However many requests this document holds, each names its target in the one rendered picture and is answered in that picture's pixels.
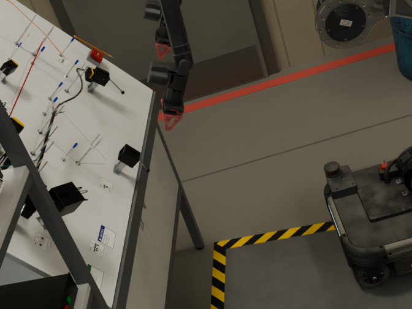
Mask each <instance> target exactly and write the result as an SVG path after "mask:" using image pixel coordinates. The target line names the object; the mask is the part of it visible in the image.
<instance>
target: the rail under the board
mask: <svg viewBox="0 0 412 309"><path fill-rule="evenodd" d="M159 108H160V101H159V99H158V95H157V94H156V92H155V91H154V92H153V94H152V97H151V104H150V109H149V114H148V119H147V126H146V130H145V136H144V140H143V146H142V152H141V155H140V160H141V161H142V163H143V164H144V165H145V167H146V168H147V169H150V162H151V155H152V151H153V144H154V140H155V134H156V127H157V122H158V115H159ZM148 173H149V172H146V169H145V168H144V166H143V165H142V164H141V163H140V162H139V168H138V172H137V178H136V182H135V188H134V194H133V198H132V204H131V210H130V214H129V220H128V226H127V230H126V236H125V240H124V246H123V252H122V256H121V262H120V268H119V272H118V278H117V282H116V288H115V295H114V298H113V304H112V308H111V309H126V303H127V299H128V292H129V285H130V281H131V274H132V267H133V263H134V256H135V249H136V245H137V238H138V234H139V227H140V220H141V216H142V209H143V202H144V198H145V191H146V187H147V180H148Z"/></svg>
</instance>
